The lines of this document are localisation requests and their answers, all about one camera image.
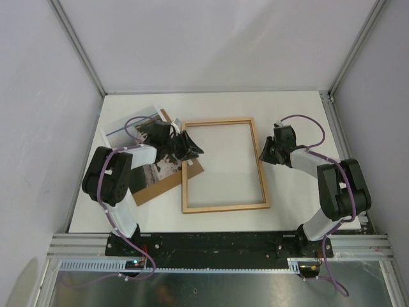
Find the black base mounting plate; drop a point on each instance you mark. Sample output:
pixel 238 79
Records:
pixel 220 250

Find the aluminium front rail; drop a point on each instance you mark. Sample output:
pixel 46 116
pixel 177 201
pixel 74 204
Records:
pixel 345 247

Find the brown frame backing board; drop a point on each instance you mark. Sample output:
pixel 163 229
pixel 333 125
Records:
pixel 166 185

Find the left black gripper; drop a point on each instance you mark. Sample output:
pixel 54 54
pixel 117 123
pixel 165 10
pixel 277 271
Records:
pixel 188 148

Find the aluminium corner post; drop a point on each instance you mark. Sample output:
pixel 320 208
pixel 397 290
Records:
pixel 365 32
pixel 75 41

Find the landscape photo print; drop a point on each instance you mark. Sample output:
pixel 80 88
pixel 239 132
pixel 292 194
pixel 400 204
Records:
pixel 124 128

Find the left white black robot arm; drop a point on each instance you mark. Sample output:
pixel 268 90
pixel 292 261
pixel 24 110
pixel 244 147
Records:
pixel 107 182

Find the right aluminium corner post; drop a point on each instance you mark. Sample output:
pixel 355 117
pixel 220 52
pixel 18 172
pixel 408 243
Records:
pixel 365 32

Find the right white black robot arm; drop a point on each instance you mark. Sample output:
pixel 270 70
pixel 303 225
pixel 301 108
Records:
pixel 342 189

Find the wooden picture frame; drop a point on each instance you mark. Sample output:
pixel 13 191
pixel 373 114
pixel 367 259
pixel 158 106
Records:
pixel 233 177

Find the shiny metal floor sheet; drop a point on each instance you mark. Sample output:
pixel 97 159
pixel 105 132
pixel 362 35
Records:
pixel 365 283

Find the left aluminium corner post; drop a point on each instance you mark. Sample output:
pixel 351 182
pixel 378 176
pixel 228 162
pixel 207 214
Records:
pixel 75 41

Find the grey slotted cable duct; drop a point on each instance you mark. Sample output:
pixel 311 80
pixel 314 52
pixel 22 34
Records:
pixel 116 266

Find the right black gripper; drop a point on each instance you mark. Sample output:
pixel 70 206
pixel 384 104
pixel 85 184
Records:
pixel 264 156

